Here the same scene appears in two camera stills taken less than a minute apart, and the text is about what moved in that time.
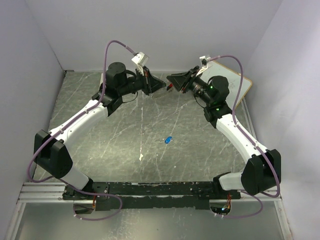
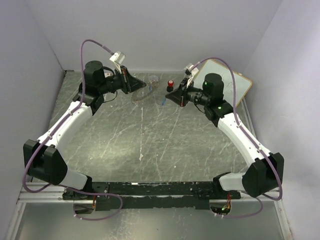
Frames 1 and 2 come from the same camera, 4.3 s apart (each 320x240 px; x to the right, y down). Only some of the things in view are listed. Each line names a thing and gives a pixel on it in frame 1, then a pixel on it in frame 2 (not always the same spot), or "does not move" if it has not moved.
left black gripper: [151, 83] to [129, 83]
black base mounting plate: [188, 195] does not move
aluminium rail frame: [53, 192] does not move
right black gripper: [183, 79] to [179, 96]
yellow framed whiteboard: [236, 93] does not move
